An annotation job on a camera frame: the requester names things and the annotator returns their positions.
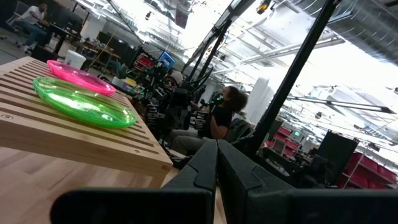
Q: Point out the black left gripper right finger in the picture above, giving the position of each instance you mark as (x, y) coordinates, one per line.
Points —
(242, 186)

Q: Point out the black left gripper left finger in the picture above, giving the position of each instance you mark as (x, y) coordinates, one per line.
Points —
(199, 174)

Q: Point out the green translucent plastic plate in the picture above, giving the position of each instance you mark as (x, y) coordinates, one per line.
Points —
(84, 105)

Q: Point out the pink translucent plastic plate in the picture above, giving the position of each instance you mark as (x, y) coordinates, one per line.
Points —
(77, 77)

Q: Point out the wooden slatted shelf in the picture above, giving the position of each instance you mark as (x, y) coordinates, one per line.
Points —
(62, 130)

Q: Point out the seated person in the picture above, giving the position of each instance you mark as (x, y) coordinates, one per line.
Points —
(217, 121)

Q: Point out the red storage bin rack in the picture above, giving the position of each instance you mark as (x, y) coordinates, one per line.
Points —
(284, 143)
(373, 174)

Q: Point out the black flat screen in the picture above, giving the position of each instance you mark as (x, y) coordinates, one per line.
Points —
(337, 149)

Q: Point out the blue screen monitor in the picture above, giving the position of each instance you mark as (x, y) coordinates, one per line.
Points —
(167, 59)

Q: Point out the red crate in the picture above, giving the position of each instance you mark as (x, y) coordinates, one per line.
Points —
(143, 62)

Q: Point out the white bucket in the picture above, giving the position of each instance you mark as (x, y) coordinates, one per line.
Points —
(74, 59)

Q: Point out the black aluminium table frame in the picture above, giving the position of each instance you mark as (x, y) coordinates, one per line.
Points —
(293, 74)

